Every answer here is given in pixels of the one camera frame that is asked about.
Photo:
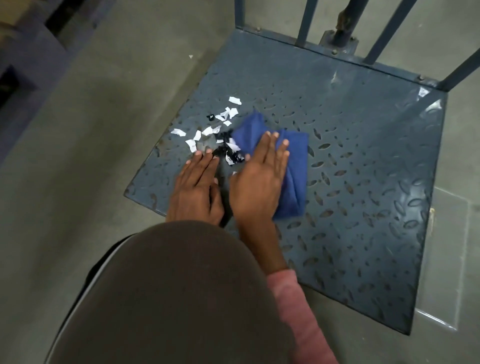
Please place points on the person's right hand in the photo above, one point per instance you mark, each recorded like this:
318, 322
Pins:
257, 187

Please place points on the scattered white paper scraps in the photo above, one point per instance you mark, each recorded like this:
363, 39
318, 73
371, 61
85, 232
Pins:
191, 144

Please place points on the person's dark brown trousers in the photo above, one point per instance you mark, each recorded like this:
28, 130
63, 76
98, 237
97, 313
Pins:
168, 292

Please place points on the person's right forearm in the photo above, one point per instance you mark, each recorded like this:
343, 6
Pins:
292, 307

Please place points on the blue wooden pallet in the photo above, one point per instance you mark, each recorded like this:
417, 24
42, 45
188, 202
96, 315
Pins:
33, 56

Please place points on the person's left hand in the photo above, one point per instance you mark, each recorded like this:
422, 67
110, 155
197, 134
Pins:
195, 195

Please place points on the clear plastic container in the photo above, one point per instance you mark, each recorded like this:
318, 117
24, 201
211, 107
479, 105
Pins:
446, 262

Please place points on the blue cleaning cloth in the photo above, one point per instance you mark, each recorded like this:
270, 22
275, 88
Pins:
296, 168

